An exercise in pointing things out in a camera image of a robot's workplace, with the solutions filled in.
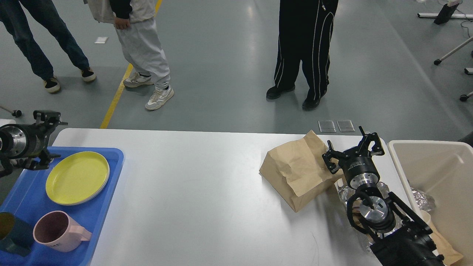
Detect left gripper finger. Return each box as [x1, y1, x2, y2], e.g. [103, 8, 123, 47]
[33, 110, 69, 130]
[22, 153, 60, 171]

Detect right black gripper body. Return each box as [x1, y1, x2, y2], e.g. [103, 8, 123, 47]
[339, 147, 380, 189]

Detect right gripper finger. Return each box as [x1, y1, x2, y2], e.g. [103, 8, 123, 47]
[355, 126, 385, 158]
[322, 140, 350, 175]

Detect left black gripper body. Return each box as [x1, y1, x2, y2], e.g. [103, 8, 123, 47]
[7, 123, 49, 159]

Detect brown paper bag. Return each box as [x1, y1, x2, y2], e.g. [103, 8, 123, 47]
[259, 131, 344, 212]

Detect yellow plate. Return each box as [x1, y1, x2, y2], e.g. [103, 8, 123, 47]
[45, 151, 110, 205]

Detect pink mug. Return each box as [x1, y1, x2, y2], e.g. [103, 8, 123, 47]
[33, 211, 92, 252]

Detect dark green mug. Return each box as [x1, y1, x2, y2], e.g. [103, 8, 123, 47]
[0, 212, 34, 257]

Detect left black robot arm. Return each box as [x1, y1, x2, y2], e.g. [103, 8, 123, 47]
[0, 110, 68, 177]

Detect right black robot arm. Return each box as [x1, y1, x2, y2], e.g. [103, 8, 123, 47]
[322, 127, 444, 266]

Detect left metal floor plate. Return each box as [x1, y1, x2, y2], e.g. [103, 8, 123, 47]
[318, 120, 337, 133]

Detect metal floor plate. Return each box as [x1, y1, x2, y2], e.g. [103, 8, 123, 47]
[337, 120, 356, 133]
[318, 120, 337, 133]

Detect white side table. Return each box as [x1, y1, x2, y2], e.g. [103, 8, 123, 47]
[0, 105, 23, 126]

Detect right metal floor plate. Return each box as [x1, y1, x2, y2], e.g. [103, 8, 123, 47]
[337, 120, 356, 133]

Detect blue plastic tray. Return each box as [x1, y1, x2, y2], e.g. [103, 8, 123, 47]
[0, 147, 124, 266]

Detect beige plastic bin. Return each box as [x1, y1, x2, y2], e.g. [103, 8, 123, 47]
[388, 141, 473, 266]

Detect foil in bin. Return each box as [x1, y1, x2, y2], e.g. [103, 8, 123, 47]
[403, 181, 436, 214]

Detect person in blue jeans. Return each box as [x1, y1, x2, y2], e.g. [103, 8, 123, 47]
[0, 0, 97, 94]

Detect wheeled chair base legs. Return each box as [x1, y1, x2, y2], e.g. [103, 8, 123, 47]
[433, 37, 473, 102]

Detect brown paper in bin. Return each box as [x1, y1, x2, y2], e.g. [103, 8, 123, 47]
[420, 210, 463, 266]

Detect person in light grey trousers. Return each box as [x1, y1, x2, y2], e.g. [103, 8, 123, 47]
[85, 0, 174, 111]

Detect person in black trousers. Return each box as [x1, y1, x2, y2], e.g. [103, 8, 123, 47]
[266, 0, 338, 111]

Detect black stand on floor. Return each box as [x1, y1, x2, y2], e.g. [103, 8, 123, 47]
[433, 0, 462, 25]

